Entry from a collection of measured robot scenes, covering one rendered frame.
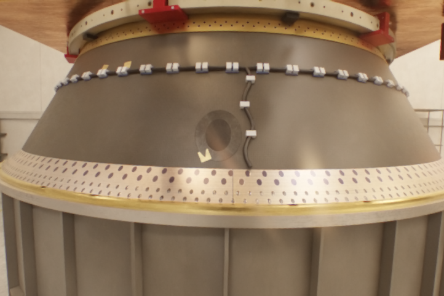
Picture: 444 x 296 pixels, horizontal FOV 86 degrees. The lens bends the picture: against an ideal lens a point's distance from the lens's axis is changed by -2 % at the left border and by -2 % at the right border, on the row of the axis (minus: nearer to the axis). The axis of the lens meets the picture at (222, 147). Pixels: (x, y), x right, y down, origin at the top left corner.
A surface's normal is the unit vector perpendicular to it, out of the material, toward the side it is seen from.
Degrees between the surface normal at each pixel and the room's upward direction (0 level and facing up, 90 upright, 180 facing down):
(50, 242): 90
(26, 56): 90
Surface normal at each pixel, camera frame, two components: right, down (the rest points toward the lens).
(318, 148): 0.18, -0.40
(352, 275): 0.25, 0.07
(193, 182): -0.05, -0.68
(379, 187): 0.21, -0.68
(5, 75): -0.03, 0.07
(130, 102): -0.26, -0.41
